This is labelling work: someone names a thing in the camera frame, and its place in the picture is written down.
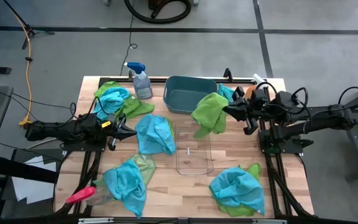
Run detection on silver metal bracket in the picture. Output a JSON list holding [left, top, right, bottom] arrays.
[[252, 219, 288, 224], [78, 217, 114, 224]]

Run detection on black vacuum hose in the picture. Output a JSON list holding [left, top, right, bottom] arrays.
[[123, 0, 192, 25]]

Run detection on pale green microfiber towel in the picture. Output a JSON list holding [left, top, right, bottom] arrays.
[[93, 152, 157, 189]]

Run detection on orange spray bottle white trigger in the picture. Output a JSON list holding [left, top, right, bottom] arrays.
[[246, 73, 266, 100]]

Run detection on black floor cable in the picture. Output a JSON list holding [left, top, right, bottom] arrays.
[[119, 0, 139, 77]]

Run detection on yellow extension cable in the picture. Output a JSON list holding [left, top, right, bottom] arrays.
[[11, 12, 34, 128]]

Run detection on white paper sheets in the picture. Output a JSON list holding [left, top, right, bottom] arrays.
[[11, 155, 58, 205]]

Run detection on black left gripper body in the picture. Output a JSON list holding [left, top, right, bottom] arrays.
[[103, 113, 127, 152]]

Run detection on dark metal desk frame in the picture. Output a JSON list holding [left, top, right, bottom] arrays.
[[337, 77, 358, 182]]

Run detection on blue trigger spray bottle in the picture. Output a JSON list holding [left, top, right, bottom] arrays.
[[123, 61, 154, 100]]

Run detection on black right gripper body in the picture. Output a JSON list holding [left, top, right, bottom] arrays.
[[234, 86, 272, 135]]

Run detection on black tripod stand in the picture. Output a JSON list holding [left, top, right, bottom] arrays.
[[1, 0, 55, 50]]

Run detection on red trigger clear spray bottle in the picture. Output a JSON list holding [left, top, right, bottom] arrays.
[[65, 186, 114, 206]]

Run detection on black equipment stand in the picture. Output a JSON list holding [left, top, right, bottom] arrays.
[[0, 148, 65, 224]]

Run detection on vacuum cleaner body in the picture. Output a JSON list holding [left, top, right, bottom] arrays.
[[147, 0, 167, 11]]

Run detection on blue microfiber towel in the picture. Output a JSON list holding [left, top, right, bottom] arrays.
[[134, 113, 177, 156], [92, 86, 131, 121], [209, 167, 265, 216], [218, 83, 236, 103], [103, 159, 147, 219]]

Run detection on clear plastic bin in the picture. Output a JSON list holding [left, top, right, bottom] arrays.
[[174, 119, 214, 176]]

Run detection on black aluminium table frame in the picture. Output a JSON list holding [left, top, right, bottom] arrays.
[[53, 76, 315, 224]]

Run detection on teal plastic basket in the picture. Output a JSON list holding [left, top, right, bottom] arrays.
[[162, 75, 219, 115]]

